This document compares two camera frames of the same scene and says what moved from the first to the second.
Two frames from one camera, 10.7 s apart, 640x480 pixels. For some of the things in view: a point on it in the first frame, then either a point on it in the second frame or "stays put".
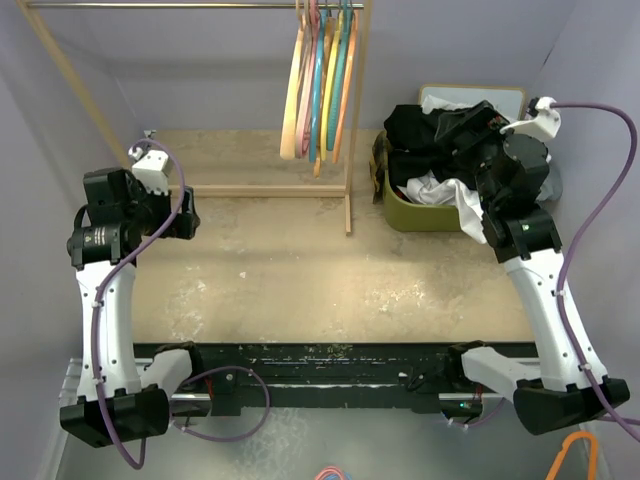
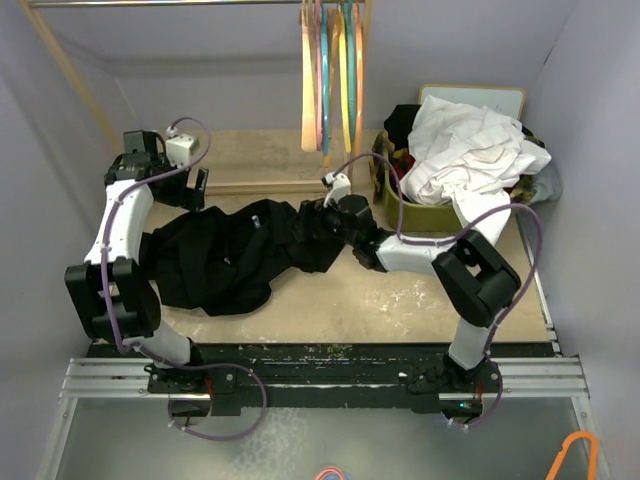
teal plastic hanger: x=341 y=72 to x=350 y=36
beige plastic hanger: x=288 y=139 to x=308 y=118
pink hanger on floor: x=329 y=469 stays put
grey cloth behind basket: x=552 y=186 stays put
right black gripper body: x=485 y=124 to x=329 y=220
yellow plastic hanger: x=324 y=139 to x=347 y=120
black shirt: x=410 y=133 to x=223 y=257
